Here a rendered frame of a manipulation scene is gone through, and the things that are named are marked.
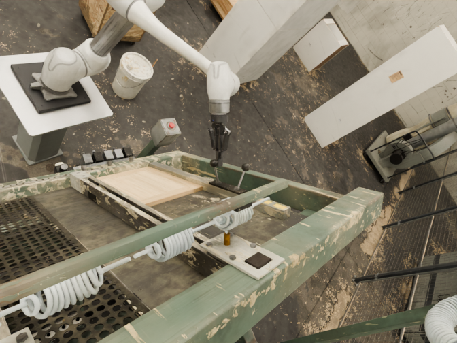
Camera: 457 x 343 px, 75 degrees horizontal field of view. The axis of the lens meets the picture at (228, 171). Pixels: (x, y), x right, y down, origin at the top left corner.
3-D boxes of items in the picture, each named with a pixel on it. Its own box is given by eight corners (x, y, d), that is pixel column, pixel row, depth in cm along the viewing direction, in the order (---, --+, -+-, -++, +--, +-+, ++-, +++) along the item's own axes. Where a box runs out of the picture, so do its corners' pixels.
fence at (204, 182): (156, 167, 179) (156, 161, 178) (290, 216, 115) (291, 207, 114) (149, 169, 176) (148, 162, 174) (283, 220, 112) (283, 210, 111)
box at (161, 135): (163, 131, 210) (175, 117, 197) (169, 145, 208) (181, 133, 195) (148, 132, 202) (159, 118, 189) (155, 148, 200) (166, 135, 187)
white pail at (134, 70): (130, 74, 310) (147, 43, 276) (145, 98, 309) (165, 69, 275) (103, 79, 287) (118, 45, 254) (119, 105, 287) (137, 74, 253)
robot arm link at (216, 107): (219, 99, 133) (219, 112, 135) (204, 99, 127) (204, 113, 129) (234, 99, 127) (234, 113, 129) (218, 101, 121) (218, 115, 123)
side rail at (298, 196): (189, 169, 198) (188, 153, 195) (353, 222, 124) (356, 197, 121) (181, 171, 194) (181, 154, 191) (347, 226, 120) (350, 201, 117)
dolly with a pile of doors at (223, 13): (228, 3, 492) (240, -12, 471) (245, 29, 491) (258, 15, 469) (204, 2, 449) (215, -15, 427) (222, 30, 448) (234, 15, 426)
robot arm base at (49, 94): (22, 74, 164) (24, 68, 160) (63, 72, 180) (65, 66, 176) (37, 102, 163) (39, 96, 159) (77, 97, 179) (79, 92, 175)
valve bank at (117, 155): (124, 154, 205) (137, 137, 188) (132, 173, 203) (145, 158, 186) (43, 168, 171) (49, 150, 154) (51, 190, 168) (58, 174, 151)
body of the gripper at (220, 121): (232, 113, 129) (232, 134, 131) (218, 111, 134) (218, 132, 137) (219, 114, 123) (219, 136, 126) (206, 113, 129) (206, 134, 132)
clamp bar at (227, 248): (88, 182, 151) (81, 136, 144) (282, 297, 72) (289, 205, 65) (66, 187, 144) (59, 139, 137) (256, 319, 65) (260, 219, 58)
